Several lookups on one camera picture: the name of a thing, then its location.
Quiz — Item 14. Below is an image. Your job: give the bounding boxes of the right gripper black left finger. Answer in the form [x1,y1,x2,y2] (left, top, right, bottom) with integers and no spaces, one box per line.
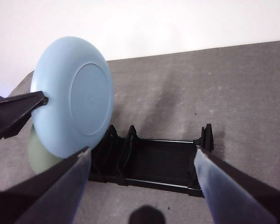
[0,146,92,224]

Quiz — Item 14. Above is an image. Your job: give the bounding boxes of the black plate rack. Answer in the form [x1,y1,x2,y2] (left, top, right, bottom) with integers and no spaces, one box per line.
[87,123,215,198]

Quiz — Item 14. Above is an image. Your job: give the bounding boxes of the pale green plate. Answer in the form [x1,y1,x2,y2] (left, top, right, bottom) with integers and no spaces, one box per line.
[28,125,63,175]

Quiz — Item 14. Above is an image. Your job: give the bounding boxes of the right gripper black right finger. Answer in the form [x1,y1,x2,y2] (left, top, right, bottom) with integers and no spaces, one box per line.
[193,148,280,224]

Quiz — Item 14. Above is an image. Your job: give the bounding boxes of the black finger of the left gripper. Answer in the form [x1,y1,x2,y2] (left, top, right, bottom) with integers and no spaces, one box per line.
[0,90,49,144]

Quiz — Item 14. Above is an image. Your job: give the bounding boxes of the light blue plate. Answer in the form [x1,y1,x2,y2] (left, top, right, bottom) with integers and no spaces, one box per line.
[29,36,114,159]

